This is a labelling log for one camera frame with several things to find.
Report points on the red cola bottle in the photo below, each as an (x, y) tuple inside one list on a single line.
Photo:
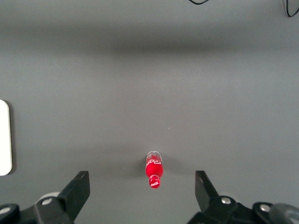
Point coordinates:
[(154, 170)]

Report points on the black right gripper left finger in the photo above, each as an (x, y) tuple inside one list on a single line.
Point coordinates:
[(70, 196)]

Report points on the cream plastic tray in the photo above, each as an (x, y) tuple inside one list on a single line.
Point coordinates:
[(4, 140)]

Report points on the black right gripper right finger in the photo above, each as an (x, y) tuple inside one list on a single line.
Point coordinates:
[(210, 203)]

